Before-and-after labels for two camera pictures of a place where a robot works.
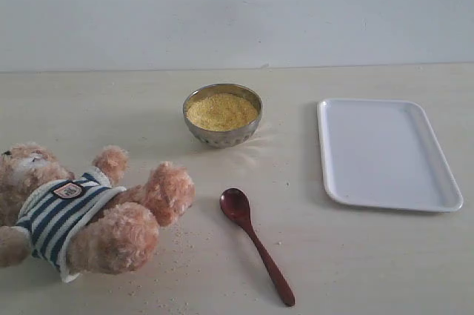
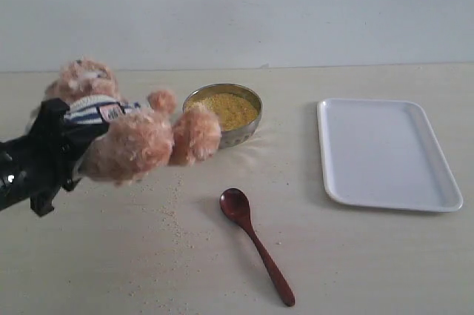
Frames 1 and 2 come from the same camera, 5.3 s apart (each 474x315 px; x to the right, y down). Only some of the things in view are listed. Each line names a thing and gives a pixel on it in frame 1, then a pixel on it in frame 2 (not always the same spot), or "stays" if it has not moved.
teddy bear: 86,221 to 141,141
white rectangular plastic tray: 384,153 stays
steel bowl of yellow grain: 221,115 stays
